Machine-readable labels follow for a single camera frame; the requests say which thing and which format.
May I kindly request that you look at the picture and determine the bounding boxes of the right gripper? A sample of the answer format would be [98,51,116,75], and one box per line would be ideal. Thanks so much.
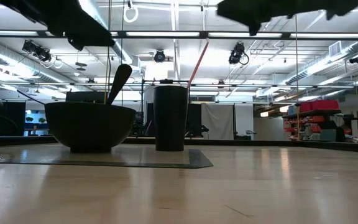
[216,0,358,37]

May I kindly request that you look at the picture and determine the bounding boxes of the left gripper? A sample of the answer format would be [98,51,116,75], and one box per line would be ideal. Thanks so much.
[0,0,116,52]

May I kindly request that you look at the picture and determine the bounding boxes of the black-handled metal spoon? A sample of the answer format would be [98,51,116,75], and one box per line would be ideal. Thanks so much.
[105,63,134,106]

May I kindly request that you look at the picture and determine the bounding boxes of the red slanted pole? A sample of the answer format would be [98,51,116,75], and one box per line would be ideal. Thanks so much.
[186,38,210,90]

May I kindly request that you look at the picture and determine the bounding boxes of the dark round bowl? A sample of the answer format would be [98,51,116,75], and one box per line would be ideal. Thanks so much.
[44,101,137,154]

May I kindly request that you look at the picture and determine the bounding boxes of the white hanging cloth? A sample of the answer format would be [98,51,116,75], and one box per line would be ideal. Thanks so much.
[201,103,236,141]

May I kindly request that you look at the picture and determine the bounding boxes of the tall dark tumbler cup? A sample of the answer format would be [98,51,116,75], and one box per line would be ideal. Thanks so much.
[153,85,190,152]

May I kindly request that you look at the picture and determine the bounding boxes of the rack with red boxes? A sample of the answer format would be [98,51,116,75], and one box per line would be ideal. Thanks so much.
[282,99,354,142]

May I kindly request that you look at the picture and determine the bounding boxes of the grey-bordered placemat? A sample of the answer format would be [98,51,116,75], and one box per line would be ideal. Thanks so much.
[0,147,214,170]

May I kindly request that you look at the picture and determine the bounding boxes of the hanging black ceiling camera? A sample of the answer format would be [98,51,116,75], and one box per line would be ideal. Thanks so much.
[153,49,167,63]
[21,39,53,63]
[227,41,250,66]

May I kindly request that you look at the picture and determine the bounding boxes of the black overhead frame bar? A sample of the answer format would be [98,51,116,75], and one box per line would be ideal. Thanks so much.
[0,29,358,40]

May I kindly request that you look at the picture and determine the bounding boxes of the white cable loop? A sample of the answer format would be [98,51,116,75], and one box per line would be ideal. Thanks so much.
[122,3,140,24]

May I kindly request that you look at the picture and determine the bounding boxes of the black aluminium table frame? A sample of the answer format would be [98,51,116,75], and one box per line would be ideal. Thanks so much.
[0,135,358,154]

